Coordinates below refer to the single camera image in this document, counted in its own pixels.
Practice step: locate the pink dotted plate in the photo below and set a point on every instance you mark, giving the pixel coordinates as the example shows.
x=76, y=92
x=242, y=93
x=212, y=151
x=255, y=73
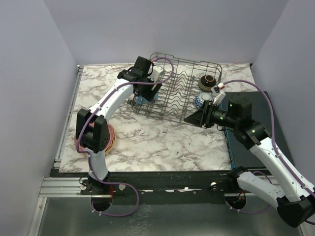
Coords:
x=111, y=132

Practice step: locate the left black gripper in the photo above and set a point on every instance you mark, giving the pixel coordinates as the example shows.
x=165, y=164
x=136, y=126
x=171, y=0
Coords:
x=149, y=94

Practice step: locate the aluminium rail frame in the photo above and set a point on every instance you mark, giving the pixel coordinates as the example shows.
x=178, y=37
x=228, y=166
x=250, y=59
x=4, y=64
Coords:
x=57, y=185

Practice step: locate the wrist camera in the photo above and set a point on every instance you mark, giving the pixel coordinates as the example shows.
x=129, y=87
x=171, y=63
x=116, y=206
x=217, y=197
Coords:
x=156, y=73
x=218, y=93

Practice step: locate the red blue patterned bowl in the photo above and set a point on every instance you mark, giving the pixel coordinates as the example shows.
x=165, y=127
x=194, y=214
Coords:
x=201, y=98

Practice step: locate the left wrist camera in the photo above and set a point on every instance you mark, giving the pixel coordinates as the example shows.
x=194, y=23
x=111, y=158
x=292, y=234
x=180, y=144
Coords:
x=156, y=73

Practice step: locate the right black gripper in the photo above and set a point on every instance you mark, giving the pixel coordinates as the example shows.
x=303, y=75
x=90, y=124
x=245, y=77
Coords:
x=203, y=116

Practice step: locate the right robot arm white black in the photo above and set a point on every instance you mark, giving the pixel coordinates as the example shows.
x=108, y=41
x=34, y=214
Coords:
x=294, y=197

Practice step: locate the dark brown patterned bowl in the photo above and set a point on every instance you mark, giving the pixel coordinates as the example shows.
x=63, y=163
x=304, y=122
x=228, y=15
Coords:
x=207, y=82

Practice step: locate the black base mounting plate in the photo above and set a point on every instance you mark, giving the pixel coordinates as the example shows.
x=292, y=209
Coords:
x=164, y=188

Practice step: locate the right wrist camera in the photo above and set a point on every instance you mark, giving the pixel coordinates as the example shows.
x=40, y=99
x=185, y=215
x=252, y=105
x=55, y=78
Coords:
x=218, y=93

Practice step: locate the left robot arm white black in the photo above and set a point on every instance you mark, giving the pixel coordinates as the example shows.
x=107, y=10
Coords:
x=92, y=129

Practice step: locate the blue mug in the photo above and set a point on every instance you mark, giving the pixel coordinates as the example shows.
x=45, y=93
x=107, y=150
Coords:
x=141, y=100

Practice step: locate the tan plate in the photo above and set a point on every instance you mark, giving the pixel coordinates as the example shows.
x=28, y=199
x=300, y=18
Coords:
x=109, y=146

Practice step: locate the grey wire dish rack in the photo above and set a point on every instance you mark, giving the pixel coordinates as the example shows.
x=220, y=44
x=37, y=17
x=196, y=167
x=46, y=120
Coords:
x=176, y=97

